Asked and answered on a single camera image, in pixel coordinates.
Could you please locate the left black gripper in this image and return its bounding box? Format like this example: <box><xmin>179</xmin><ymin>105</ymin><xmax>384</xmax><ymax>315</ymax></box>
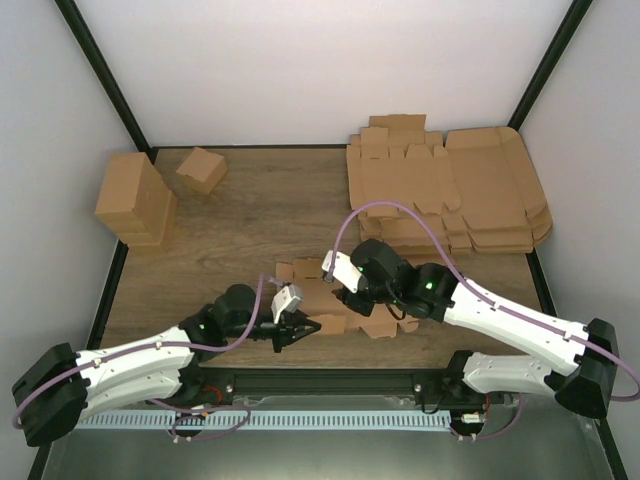
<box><xmin>227</xmin><ymin>310</ymin><xmax>322</xmax><ymax>354</ymax></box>

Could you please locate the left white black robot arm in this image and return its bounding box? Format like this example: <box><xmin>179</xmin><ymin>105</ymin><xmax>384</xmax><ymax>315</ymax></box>
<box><xmin>12</xmin><ymin>284</ymin><xmax>322</xmax><ymax>447</ymax></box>

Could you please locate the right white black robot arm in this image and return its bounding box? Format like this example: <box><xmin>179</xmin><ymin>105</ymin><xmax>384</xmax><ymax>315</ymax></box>
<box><xmin>322</xmin><ymin>239</ymin><xmax>618</xmax><ymax>419</ymax></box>

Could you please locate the low folded cardboard box stack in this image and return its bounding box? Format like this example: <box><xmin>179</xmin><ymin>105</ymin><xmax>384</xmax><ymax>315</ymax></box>
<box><xmin>112</xmin><ymin>190</ymin><xmax>177</xmax><ymax>254</ymax></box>

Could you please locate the small folded cardboard box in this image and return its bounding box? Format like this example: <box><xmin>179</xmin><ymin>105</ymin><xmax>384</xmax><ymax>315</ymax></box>
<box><xmin>175</xmin><ymin>147</ymin><xmax>228</xmax><ymax>195</ymax></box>

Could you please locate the tall folded cardboard box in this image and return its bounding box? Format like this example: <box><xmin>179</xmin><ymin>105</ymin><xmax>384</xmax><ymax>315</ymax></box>
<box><xmin>95</xmin><ymin>152</ymin><xmax>169</xmax><ymax>232</ymax></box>

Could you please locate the stack of flat cardboard blanks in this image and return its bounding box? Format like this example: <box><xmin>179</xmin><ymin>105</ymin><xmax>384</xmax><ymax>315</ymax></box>
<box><xmin>346</xmin><ymin>114</ymin><xmax>472</xmax><ymax>255</ymax></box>

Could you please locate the large flat cardboard blanks stack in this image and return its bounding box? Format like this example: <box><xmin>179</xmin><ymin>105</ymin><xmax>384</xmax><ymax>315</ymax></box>
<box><xmin>443</xmin><ymin>127</ymin><xmax>553</xmax><ymax>253</ymax></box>

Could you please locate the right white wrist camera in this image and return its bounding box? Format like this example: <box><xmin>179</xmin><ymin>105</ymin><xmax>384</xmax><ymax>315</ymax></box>
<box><xmin>321</xmin><ymin>250</ymin><xmax>363</xmax><ymax>293</ymax></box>

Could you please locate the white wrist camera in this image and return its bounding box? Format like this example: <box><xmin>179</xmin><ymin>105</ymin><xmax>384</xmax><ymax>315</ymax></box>
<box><xmin>321</xmin><ymin>250</ymin><xmax>363</xmax><ymax>293</ymax></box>
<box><xmin>271</xmin><ymin>283</ymin><xmax>304</xmax><ymax>324</ymax></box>

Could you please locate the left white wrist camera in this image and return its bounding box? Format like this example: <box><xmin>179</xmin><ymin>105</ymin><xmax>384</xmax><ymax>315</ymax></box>
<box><xmin>271</xmin><ymin>283</ymin><xmax>304</xmax><ymax>324</ymax></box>

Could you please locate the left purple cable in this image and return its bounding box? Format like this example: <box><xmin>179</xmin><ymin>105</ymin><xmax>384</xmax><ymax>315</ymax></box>
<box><xmin>10</xmin><ymin>272</ymin><xmax>281</xmax><ymax>444</ymax></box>

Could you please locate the purple cable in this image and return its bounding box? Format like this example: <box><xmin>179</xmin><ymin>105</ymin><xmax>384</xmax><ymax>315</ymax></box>
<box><xmin>10</xmin><ymin>272</ymin><xmax>281</xmax><ymax>444</ymax></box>
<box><xmin>324</xmin><ymin>200</ymin><xmax>640</xmax><ymax>443</ymax></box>

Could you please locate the black aluminium frame rail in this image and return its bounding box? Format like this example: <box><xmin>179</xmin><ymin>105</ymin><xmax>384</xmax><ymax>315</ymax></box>
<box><xmin>194</xmin><ymin>367</ymin><xmax>591</xmax><ymax>397</ymax></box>

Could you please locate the light blue slotted cable duct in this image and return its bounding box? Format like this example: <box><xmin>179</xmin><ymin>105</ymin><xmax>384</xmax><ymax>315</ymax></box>
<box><xmin>76</xmin><ymin>410</ymin><xmax>451</xmax><ymax>432</ymax></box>

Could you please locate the grey metal base plate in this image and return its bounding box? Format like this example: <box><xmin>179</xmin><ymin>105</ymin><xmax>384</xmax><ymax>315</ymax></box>
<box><xmin>41</xmin><ymin>397</ymin><xmax>618</xmax><ymax>479</ymax></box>

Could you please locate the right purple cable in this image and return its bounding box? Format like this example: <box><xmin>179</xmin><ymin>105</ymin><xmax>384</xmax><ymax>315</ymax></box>
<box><xmin>324</xmin><ymin>200</ymin><xmax>640</xmax><ymax>443</ymax></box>

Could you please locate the right black frame post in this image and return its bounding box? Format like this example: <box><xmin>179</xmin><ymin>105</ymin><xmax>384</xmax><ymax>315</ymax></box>
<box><xmin>507</xmin><ymin>0</ymin><xmax>593</xmax><ymax>131</ymax></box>

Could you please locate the black frame post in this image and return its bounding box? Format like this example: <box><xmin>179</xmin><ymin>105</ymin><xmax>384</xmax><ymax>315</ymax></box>
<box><xmin>507</xmin><ymin>0</ymin><xmax>593</xmax><ymax>131</ymax></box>
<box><xmin>54</xmin><ymin>0</ymin><xmax>151</xmax><ymax>152</ymax></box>

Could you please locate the left black frame post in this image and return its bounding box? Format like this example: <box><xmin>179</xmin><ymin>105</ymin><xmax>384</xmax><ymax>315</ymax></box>
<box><xmin>54</xmin><ymin>0</ymin><xmax>151</xmax><ymax>152</ymax></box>

